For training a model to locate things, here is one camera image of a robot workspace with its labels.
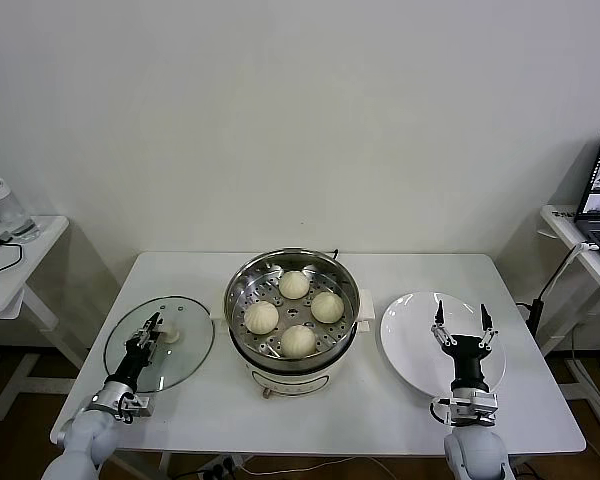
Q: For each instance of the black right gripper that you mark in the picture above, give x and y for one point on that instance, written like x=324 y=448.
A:
x=467 y=360

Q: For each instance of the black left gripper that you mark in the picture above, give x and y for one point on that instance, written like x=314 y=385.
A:
x=130 y=367

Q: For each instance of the round glass pot lid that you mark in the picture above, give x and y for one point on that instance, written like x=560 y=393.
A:
x=190 y=360

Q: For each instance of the white steamed baozi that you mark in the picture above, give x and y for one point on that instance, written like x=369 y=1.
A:
x=261 y=318
x=327 y=307
x=299 y=341
x=295 y=284

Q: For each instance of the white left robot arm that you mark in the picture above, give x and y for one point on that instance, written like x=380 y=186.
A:
x=87 y=435

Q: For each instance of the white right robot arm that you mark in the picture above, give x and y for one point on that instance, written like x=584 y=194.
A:
x=472 y=450

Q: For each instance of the stainless steel steamer basket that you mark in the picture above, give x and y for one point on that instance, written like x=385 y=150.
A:
x=240 y=295

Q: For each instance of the white work table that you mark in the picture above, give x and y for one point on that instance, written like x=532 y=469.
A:
x=180 y=280

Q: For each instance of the white round plate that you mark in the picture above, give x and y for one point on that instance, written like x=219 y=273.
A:
x=410 y=350

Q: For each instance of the black power adapter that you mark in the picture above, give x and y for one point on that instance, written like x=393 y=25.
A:
x=536 y=320

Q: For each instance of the white laptop side table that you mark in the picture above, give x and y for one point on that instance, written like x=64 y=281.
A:
x=562 y=235

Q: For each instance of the white electric cooker pot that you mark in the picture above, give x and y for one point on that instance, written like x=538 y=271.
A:
x=290 y=382

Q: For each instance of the white floor power strip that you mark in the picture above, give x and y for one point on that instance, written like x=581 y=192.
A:
x=220 y=466

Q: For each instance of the small glass cup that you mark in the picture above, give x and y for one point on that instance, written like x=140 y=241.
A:
x=26 y=231

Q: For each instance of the clear jug with white lid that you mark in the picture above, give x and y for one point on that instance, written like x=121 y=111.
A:
x=5 y=207

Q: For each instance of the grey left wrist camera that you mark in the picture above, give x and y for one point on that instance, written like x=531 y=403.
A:
x=139 y=406

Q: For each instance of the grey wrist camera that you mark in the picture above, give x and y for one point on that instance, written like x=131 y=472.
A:
x=139 y=406
x=485 y=407

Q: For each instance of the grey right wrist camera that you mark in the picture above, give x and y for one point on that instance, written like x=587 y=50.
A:
x=485 y=407

